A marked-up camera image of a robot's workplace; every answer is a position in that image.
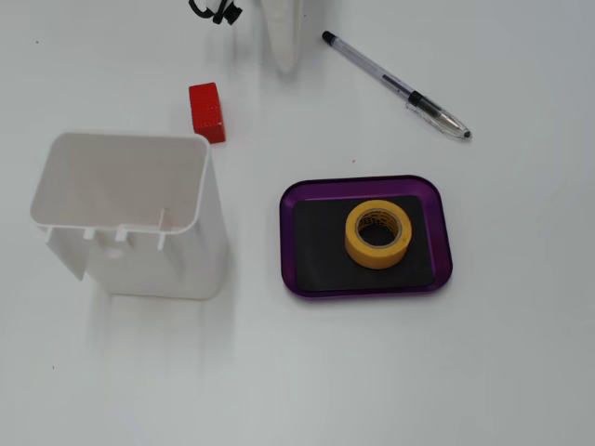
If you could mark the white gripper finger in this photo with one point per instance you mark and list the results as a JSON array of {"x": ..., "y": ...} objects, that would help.
[{"x": 284, "y": 32}]

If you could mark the yellow masking tape roll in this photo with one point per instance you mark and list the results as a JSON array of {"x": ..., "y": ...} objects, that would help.
[{"x": 372, "y": 255}]

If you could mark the tall white plastic box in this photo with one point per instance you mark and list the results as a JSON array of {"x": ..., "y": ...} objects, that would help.
[{"x": 121, "y": 181}]

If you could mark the clear black ballpoint pen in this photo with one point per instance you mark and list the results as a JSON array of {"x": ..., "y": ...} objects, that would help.
[{"x": 372, "y": 67}]

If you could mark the red perforated block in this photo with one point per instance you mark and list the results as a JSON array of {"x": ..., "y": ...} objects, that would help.
[{"x": 207, "y": 109}]

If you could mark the black tray mat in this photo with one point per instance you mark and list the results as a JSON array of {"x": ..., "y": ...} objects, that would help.
[{"x": 321, "y": 251}]

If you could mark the purple metal tray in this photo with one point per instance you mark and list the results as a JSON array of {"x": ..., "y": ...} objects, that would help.
[{"x": 444, "y": 241}]

